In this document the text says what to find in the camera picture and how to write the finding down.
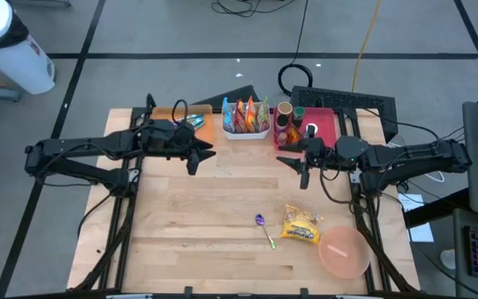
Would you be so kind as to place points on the white trash can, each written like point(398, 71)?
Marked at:
point(19, 62)

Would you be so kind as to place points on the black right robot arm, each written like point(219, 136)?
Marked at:
point(409, 160)

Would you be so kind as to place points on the blue white ramen packet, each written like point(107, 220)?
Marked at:
point(228, 116)

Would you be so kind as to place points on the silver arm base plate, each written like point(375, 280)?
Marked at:
point(134, 174)
point(353, 177)

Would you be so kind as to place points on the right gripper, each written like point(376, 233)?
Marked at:
point(304, 180)

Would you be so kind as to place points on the pink translucent bowl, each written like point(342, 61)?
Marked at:
point(347, 261)

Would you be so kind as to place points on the black aluminium table frame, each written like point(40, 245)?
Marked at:
point(128, 232)

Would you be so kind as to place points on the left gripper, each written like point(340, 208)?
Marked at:
point(192, 166)

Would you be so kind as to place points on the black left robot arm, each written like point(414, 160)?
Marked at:
point(89, 145)

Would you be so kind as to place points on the white paper sheet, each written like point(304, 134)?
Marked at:
point(423, 233)

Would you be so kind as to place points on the orange plastic bin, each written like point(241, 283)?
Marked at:
point(206, 137)

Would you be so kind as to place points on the pink plastic bin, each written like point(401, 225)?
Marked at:
point(326, 124)

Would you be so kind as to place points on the black angled panel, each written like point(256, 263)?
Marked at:
point(235, 97)

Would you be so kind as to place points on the red yellow ramen packet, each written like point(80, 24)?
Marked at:
point(240, 118)

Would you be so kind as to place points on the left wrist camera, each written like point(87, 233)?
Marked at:
point(184, 135)

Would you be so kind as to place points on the teal plastic spoon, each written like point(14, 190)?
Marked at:
point(199, 123)

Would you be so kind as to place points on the small jar brown lid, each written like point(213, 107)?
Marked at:
point(281, 138)

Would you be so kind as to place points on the tall jar tan lid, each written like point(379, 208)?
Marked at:
point(284, 110)

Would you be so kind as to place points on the white plastic bin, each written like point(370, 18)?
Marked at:
point(247, 136)

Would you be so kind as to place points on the white computer mouse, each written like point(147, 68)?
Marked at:
point(447, 259)

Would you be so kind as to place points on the orange ramen packet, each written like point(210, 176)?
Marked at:
point(251, 116)

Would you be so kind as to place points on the red ramen packet green edge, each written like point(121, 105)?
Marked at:
point(263, 116)

